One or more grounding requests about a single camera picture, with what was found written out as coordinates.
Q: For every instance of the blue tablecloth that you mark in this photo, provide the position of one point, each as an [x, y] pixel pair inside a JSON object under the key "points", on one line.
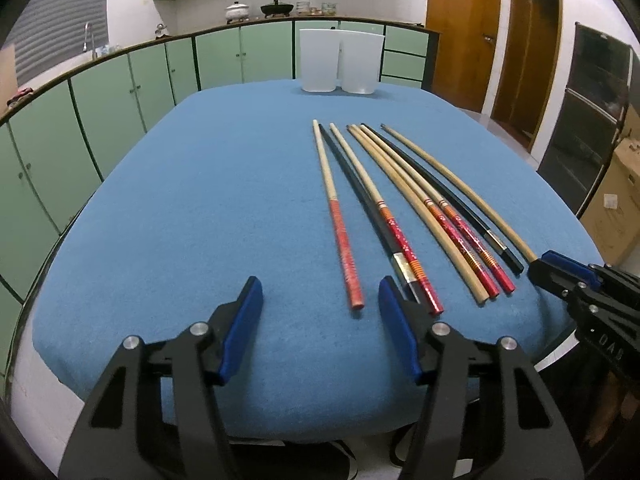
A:
{"points": [[225, 210]]}

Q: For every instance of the plain bamboo chopstick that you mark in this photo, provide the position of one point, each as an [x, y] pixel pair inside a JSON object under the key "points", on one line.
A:
{"points": [[526, 250], [479, 294]]}

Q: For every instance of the wooden door in dark frame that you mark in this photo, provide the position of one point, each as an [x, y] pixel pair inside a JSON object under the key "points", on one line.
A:
{"points": [[530, 60]]}

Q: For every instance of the metal kitchen faucet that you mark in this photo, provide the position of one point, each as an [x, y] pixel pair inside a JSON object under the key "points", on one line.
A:
{"points": [[89, 40]]}

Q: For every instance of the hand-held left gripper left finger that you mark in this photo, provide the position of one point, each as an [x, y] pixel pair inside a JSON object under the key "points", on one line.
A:
{"points": [[242, 330]]}

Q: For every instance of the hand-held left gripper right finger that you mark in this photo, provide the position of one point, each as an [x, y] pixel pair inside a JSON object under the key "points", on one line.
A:
{"points": [[400, 330]]}

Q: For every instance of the grey window blind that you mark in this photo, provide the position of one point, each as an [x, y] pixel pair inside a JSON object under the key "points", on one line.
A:
{"points": [[60, 20]]}

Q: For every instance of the blue dish soap bottle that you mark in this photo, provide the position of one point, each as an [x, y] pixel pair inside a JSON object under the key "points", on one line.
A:
{"points": [[105, 50]]}

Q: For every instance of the brown cardboard box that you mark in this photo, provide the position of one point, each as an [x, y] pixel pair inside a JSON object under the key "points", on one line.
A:
{"points": [[615, 200]]}

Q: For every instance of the metal kettle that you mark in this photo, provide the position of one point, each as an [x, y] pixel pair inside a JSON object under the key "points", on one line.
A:
{"points": [[160, 30]]}

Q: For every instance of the black chopstick with metal band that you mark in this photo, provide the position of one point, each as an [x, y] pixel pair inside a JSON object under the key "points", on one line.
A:
{"points": [[406, 270], [510, 259]]}

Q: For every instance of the white cooking pot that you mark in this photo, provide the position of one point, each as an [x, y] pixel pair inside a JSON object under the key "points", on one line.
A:
{"points": [[237, 11]]}

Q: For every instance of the person's right hand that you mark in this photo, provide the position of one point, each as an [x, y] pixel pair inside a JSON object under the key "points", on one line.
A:
{"points": [[605, 405]]}

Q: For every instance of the glass jar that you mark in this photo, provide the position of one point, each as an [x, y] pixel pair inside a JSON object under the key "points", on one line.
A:
{"points": [[328, 8]]}

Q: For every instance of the stack of glass bowls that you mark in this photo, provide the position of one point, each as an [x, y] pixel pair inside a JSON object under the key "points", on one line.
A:
{"points": [[302, 7]]}

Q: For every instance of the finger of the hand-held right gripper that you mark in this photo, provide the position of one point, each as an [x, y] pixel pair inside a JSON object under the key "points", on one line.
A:
{"points": [[622, 282], [560, 262]]}

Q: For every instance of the black disinfection cabinet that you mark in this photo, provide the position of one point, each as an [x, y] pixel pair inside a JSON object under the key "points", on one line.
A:
{"points": [[585, 135]]}

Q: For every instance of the black wok with lid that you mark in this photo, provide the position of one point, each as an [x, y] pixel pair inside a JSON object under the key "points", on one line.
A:
{"points": [[276, 8]]}

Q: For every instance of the crumpled cloths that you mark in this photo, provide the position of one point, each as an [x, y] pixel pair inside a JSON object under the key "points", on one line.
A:
{"points": [[22, 94]]}

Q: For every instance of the white twin utensil holder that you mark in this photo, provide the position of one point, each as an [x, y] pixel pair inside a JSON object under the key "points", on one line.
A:
{"points": [[317, 65]]}

